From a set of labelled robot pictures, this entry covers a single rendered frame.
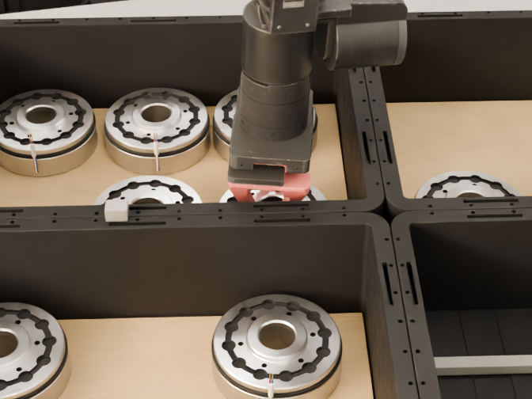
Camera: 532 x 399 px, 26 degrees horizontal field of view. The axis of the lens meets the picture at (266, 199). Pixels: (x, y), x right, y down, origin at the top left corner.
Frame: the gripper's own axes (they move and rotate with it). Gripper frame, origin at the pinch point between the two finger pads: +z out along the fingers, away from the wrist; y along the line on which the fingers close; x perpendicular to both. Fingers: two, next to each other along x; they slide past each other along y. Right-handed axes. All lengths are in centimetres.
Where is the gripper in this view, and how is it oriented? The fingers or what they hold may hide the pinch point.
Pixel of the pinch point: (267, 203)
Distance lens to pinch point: 102.2
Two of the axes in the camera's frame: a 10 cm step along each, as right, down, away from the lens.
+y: 0.5, -6.5, 7.6
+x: -10.0, -0.7, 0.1
